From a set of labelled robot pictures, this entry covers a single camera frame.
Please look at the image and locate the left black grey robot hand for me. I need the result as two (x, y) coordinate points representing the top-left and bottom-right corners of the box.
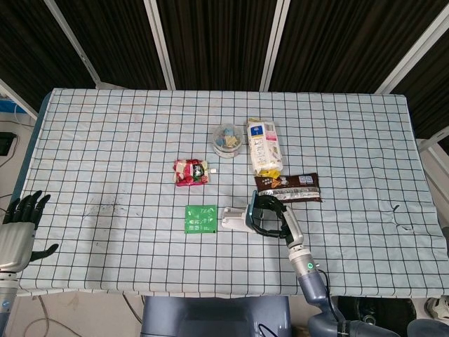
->
(0, 190), (60, 273)

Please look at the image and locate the right black grey robot hand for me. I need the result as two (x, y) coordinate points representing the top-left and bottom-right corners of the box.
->
(252, 194), (305, 249)

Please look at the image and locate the black smartphone with blue edge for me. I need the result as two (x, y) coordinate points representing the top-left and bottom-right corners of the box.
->
(246, 190), (260, 229)

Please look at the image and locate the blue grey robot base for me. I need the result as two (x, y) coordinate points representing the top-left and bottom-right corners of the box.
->
(141, 296), (292, 337)

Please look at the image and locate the brown snack package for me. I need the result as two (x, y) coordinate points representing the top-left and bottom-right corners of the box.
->
(254, 172), (323, 204)

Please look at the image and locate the white snack package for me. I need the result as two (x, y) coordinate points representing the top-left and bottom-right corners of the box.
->
(245, 118), (284, 176)

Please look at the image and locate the green tea sachet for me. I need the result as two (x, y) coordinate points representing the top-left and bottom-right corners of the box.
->
(185, 204), (218, 234)

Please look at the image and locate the black box on floor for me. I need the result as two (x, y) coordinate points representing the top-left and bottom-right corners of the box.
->
(0, 132), (17, 157)

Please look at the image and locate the clear jar of coloured clips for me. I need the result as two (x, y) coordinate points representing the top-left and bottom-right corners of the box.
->
(212, 124), (244, 159)

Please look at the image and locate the red spouted drink pouch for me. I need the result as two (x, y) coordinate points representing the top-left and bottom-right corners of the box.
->
(174, 159), (218, 187)

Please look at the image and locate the blue checkered tablecloth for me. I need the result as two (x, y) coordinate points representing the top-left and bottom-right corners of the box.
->
(17, 87), (449, 299)

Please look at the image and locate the white sneaker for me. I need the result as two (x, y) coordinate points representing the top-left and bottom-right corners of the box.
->
(425, 296), (449, 321)

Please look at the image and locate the white floor cable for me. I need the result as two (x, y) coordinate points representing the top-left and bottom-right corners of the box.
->
(6, 296), (67, 337)

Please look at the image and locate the white partition post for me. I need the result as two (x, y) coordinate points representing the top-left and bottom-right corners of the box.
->
(374, 12), (449, 95)
(0, 79), (39, 120)
(43, 0), (122, 91)
(143, 0), (176, 91)
(259, 0), (291, 91)
(416, 125), (449, 166)

